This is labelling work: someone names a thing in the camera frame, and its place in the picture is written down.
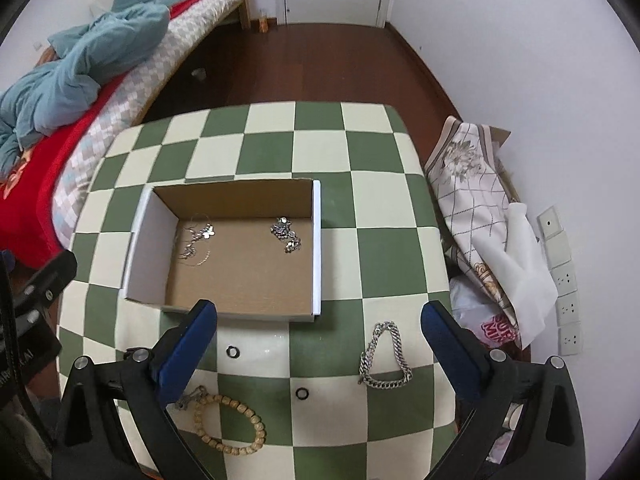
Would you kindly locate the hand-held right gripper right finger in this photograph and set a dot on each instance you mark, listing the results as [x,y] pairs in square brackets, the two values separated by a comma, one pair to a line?
[447,340]

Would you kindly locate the white bag with red print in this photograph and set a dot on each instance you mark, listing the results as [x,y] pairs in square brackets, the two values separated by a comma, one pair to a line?
[475,310]

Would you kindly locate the brown cardboard piece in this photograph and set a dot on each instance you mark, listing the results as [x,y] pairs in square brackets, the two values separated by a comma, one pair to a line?
[501,135]

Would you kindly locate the small grey floor object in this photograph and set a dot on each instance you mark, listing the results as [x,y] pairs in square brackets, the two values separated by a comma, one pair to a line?
[199,74]

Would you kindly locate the wooden bed frame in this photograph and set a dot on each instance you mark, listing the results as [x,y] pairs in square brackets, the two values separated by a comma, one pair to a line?
[245,12]

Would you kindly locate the small orange bottle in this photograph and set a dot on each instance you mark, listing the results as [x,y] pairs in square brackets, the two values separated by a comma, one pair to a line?
[262,25]

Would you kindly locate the cardboard box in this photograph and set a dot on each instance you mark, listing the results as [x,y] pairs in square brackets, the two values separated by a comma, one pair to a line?
[240,275]

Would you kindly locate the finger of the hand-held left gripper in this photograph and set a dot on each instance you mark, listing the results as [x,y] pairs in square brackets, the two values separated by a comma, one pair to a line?
[50,275]

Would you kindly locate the white wall socket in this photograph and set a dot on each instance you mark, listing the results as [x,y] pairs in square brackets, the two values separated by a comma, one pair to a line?
[569,309]
[571,338]
[565,280]

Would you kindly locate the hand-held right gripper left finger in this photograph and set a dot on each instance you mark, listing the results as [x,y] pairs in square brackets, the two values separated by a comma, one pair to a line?
[192,340]

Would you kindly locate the green checkered tablecloth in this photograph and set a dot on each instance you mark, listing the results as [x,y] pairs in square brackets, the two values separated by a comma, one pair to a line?
[320,130]

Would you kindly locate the grey diamond pattern quilt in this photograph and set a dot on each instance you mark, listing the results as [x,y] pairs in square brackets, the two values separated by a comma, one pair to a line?
[150,75]

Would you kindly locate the red blanket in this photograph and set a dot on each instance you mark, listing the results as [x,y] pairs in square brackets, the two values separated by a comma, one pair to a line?
[35,190]

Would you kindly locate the white translucent plastic sheet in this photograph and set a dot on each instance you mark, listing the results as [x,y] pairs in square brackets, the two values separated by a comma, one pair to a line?
[520,270]

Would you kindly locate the light blue blanket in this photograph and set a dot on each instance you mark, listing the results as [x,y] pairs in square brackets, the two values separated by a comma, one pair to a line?
[100,50]

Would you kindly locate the floral patterned folded cloth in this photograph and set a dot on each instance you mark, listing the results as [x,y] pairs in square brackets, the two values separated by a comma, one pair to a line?
[465,180]

